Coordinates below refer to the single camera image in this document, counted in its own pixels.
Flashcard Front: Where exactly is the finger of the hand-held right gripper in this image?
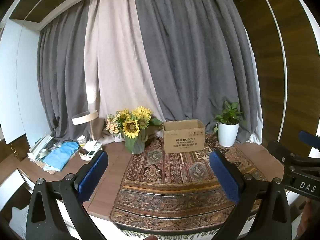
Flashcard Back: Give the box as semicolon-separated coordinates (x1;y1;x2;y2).
299;131;320;148
267;140;320;167

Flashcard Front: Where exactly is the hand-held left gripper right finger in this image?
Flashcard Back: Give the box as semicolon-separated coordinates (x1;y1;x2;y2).
209;150;292;240

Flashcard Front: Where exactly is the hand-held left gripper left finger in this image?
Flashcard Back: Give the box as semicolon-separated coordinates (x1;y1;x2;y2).
26;149;109;240

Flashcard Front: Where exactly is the brown cardboard box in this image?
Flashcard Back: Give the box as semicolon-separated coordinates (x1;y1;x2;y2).
162;119;206;154

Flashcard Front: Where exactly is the person's right hand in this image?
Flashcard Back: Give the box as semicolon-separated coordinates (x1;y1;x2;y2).
299;200;320;233

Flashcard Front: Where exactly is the blue cloth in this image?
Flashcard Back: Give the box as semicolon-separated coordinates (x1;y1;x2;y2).
43;141;80;172

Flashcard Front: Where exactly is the white plant pot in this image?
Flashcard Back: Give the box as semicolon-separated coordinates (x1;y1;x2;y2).
217;122;240;147

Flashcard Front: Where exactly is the grey pleated flower vase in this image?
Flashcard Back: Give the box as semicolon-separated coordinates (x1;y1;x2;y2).
124;130;148;155

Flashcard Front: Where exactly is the green potted plant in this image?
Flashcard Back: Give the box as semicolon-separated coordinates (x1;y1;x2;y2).
213;101;247;134

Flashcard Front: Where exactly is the white desk lamp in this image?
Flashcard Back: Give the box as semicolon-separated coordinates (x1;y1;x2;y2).
72;110;103;161

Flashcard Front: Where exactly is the stack of papers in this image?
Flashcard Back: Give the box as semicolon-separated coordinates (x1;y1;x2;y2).
27;134;54;160

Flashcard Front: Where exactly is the patterned table rug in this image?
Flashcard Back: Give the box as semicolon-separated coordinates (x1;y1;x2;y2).
109;134;269;237

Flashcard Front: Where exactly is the sunflower bouquet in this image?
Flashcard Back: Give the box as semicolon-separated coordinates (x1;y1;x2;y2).
105;106;163;153

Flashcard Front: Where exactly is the dark grey curtain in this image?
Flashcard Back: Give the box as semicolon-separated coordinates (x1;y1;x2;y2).
37;0;100;140

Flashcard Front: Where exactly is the beige curtain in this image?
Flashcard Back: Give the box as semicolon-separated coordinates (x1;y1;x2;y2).
85;0;165;145

